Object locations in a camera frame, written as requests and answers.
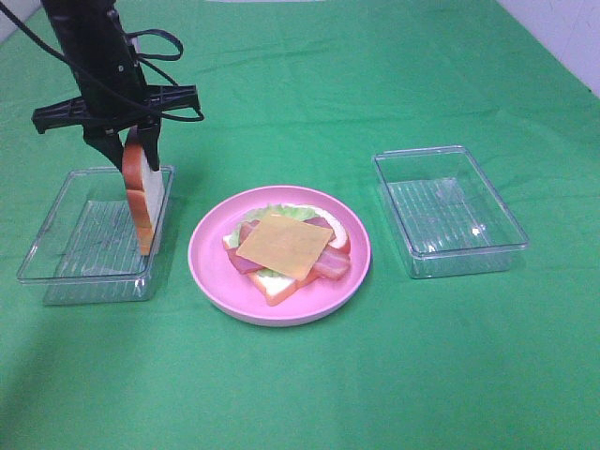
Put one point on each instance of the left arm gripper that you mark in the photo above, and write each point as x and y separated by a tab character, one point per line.
114	93

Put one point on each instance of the bread slice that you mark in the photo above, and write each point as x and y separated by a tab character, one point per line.
145	191
276	288

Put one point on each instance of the bacon strip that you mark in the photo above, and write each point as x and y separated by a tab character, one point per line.
283	245
278	246

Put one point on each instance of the yellow cheese slice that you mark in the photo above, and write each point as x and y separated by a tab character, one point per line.
285	245

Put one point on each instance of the clear left plastic container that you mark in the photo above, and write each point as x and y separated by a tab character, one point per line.
86	251

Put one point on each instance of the clear plastic container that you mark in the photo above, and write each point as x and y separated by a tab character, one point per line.
445	214
86	251

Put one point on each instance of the green table cloth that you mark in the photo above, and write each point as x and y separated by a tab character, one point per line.
307	94

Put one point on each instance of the pink round plate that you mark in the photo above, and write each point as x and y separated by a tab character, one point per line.
236	295

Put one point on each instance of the clear right plastic container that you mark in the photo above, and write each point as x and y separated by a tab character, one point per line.
445	214

